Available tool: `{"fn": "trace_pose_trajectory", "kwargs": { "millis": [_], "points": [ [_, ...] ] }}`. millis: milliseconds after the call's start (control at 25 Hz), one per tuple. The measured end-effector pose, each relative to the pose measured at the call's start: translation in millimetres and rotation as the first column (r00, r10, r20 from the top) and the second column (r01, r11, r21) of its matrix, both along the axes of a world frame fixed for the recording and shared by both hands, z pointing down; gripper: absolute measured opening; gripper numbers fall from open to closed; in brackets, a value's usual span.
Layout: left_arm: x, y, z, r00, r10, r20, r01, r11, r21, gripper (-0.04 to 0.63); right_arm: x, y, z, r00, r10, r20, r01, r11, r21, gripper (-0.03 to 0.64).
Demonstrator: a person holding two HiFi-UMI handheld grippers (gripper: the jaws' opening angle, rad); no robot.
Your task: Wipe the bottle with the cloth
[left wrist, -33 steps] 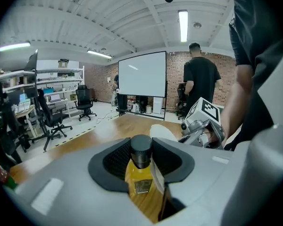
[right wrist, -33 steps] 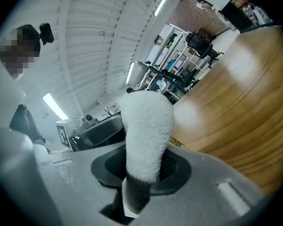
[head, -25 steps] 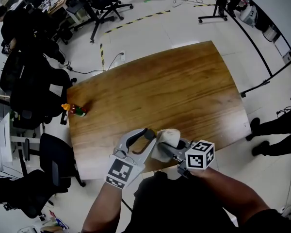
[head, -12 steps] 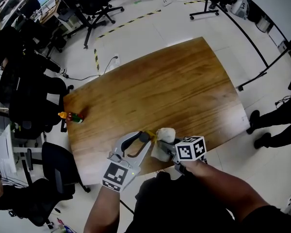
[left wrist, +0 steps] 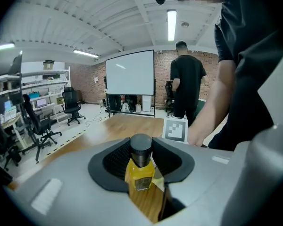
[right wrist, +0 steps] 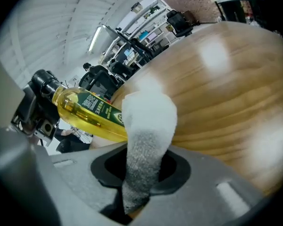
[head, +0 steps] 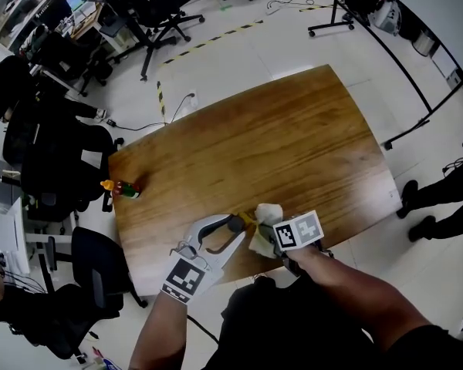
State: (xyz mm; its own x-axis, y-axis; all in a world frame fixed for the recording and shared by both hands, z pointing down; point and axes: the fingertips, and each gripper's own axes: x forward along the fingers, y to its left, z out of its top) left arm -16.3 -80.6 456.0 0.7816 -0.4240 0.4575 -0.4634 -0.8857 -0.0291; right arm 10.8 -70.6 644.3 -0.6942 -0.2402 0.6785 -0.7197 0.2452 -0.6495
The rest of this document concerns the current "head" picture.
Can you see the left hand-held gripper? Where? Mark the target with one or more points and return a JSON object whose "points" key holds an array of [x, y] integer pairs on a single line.
{"points": [[185, 280]]}

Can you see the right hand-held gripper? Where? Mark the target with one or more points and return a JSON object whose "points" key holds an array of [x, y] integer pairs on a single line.
{"points": [[299, 231]]}

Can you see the yellow spray bottle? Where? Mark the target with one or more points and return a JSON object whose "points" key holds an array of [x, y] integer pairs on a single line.
{"points": [[237, 224]]}

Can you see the white cloth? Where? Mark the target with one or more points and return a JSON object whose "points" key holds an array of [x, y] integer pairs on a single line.
{"points": [[268, 211]]}

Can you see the hot sauce bottle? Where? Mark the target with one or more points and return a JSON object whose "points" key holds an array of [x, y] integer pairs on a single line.
{"points": [[127, 191]]}

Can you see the person's right forearm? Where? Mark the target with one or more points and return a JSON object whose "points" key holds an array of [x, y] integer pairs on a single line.
{"points": [[351, 291]]}

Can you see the person's left forearm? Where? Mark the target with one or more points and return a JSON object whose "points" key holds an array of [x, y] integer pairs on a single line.
{"points": [[158, 334]]}

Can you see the person's black clothing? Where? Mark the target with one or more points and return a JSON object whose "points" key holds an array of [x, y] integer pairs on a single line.
{"points": [[285, 330]]}

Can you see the white floor power strip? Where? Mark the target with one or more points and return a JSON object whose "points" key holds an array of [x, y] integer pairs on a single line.
{"points": [[192, 99], [272, 11]]}

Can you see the short yellow black floor tape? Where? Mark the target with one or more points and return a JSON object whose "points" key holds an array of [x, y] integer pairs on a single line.
{"points": [[312, 8], [161, 98]]}

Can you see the black power adapter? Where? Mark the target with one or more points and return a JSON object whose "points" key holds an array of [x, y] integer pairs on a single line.
{"points": [[111, 123]]}

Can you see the blue white shoe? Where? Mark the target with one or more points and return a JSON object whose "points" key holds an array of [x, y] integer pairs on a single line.
{"points": [[112, 364]]}

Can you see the white side desk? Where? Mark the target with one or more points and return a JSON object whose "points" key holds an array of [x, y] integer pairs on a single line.
{"points": [[42, 239]]}

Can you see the long yellow black floor tape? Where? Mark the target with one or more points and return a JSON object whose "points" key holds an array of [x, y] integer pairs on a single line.
{"points": [[231, 33]]}

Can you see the metal trash bin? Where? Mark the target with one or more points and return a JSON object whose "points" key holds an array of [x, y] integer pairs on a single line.
{"points": [[424, 44]]}

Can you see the green floor tape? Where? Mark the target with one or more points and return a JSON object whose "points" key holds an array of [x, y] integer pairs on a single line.
{"points": [[225, 8]]}

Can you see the wooden desk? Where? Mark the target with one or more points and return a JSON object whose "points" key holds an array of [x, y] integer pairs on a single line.
{"points": [[88, 21]]}

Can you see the large whiteboard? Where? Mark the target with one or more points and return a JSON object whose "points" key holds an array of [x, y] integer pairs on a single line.
{"points": [[440, 6]]}

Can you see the silver open laptop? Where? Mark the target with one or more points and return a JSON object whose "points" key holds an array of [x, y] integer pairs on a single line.
{"points": [[76, 0]]}

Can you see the white shelf unit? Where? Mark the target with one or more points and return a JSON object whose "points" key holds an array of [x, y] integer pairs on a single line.
{"points": [[23, 6]]}

